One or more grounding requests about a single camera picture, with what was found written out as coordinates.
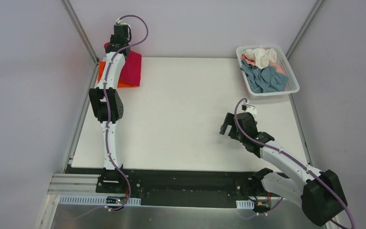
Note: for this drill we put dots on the grey blue t shirt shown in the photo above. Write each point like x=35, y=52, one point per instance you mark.
x=266, y=80

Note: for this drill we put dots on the left white cable duct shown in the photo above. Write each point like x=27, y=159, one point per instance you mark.
x=97, y=200

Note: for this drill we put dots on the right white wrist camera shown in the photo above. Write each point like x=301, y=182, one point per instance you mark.
x=249, y=108

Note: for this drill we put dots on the cream white t shirt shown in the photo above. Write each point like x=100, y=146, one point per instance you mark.
x=259, y=57

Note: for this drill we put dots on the right aluminium frame rail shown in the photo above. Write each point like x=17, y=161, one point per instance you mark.
x=305, y=26

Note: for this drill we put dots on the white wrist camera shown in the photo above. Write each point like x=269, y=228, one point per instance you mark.
x=120, y=22
x=249, y=108

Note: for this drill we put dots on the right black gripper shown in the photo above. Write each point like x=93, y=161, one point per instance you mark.
x=233, y=127

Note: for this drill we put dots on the white cable duct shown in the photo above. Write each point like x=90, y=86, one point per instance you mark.
x=97, y=200
x=244, y=204

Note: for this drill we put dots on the folded orange t shirt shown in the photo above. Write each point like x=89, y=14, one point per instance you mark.
x=121, y=83

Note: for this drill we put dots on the light pink t shirt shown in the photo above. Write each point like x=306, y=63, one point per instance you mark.
x=252, y=62

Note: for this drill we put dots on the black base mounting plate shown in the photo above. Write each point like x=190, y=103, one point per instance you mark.
x=174, y=188

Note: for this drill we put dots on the right white cable duct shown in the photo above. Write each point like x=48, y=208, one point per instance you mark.
x=244, y=204

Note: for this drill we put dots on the aluminium frame rail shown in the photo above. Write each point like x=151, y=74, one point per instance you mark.
x=86, y=74
x=305, y=26

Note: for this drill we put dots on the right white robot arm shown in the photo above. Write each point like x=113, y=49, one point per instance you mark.
x=318, y=193

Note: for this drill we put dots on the left aluminium frame rail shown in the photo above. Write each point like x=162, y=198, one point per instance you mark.
x=86, y=74

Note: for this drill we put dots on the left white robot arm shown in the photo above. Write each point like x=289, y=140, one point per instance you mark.
x=107, y=105

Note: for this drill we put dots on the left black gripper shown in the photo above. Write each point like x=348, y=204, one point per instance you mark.
x=116, y=40

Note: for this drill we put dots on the crimson red t shirt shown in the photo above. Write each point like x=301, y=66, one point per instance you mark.
x=131, y=72

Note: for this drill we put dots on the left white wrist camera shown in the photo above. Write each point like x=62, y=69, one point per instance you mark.
x=120, y=22

